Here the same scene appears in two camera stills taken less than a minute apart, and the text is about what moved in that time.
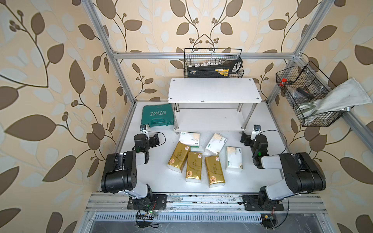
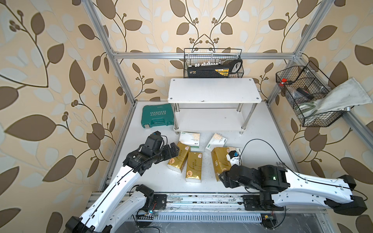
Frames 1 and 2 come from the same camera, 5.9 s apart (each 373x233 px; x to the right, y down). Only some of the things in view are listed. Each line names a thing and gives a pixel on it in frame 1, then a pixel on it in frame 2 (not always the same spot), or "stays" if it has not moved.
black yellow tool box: [222, 69] stays
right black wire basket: [302, 85] stays
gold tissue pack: [194, 167] stays
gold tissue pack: [215, 174] to [220, 160]
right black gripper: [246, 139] to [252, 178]
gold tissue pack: [179, 157] stays
